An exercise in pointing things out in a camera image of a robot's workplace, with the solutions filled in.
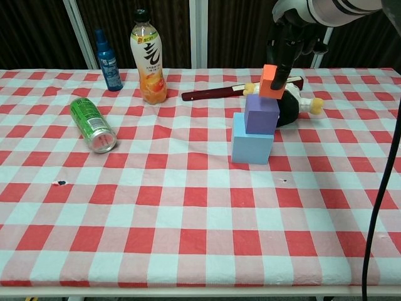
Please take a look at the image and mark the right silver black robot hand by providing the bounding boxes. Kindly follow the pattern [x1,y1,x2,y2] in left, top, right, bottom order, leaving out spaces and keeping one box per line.
[266,0,330,90]

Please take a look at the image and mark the small orange cube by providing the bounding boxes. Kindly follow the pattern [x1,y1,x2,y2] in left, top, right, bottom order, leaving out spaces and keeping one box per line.
[258,64,286,100]

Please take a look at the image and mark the purple cube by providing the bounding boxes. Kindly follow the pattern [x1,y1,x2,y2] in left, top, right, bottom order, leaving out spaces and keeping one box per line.
[244,93,280,135]

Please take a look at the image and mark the black white plush doll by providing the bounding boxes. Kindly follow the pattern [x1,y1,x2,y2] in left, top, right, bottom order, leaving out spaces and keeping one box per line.
[242,82,324,129]

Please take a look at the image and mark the dark red folded fan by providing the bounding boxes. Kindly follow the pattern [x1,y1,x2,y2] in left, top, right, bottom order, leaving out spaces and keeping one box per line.
[181,76,305,102]

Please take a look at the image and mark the light blue cube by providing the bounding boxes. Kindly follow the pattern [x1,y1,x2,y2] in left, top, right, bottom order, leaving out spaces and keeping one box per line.
[231,112,274,165]

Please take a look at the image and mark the orange drink bottle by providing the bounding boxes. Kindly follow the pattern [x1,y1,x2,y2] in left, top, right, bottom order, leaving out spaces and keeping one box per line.
[130,9,168,105]

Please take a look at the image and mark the blue spray bottle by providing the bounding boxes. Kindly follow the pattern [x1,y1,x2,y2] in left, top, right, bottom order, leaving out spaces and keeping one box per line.
[95,29,123,92]

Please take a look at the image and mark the green drink can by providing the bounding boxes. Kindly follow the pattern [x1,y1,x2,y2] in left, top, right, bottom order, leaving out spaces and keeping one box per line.
[69,97,118,154]

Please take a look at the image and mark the red white checkered tablecloth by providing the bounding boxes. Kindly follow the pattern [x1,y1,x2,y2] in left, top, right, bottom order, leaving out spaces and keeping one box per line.
[0,67,401,288]

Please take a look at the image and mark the white partition frame bar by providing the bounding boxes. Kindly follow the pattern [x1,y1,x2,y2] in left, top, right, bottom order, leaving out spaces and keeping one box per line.
[62,0,100,70]
[310,26,335,69]
[189,0,209,69]

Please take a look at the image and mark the thick black hanging cable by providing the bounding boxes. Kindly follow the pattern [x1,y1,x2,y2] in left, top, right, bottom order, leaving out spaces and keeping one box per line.
[362,0,401,301]

